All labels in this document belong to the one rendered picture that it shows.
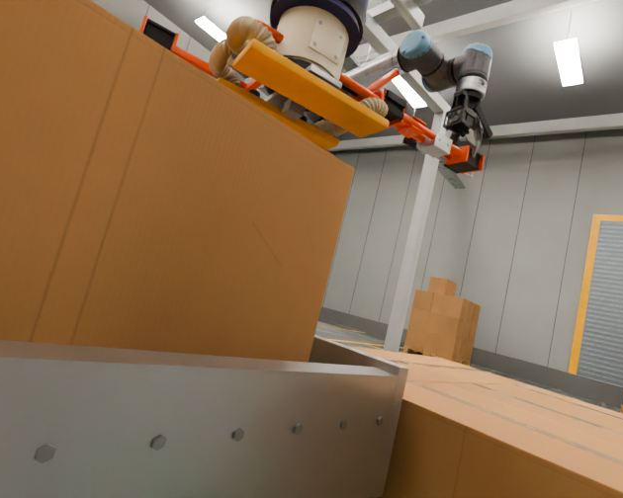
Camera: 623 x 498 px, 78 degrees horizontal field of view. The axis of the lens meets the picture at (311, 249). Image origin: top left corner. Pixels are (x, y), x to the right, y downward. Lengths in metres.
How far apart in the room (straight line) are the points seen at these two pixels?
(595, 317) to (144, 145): 10.07
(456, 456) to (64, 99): 0.75
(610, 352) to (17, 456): 10.14
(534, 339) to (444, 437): 9.78
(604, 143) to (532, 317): 4.43
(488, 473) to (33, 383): 0.62
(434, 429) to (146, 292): 0.53
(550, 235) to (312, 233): 10.29
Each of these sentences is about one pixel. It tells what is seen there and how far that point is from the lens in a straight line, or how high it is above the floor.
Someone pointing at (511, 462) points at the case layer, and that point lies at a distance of 0.72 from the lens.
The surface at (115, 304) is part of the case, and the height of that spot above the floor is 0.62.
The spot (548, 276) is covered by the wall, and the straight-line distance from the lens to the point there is 10.64.
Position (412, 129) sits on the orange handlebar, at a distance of 1.15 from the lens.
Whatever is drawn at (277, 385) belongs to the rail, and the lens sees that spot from 0.48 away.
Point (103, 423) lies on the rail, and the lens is 0.39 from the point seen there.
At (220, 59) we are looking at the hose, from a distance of 0.96.
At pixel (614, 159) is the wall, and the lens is 11.39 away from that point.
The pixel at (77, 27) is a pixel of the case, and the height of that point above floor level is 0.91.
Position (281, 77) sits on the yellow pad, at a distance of 0.82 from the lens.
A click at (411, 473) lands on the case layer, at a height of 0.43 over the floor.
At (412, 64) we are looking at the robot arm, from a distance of 1.42.
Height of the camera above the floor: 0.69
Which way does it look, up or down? 7 degrees up
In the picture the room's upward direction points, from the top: 14 degrees clockwise
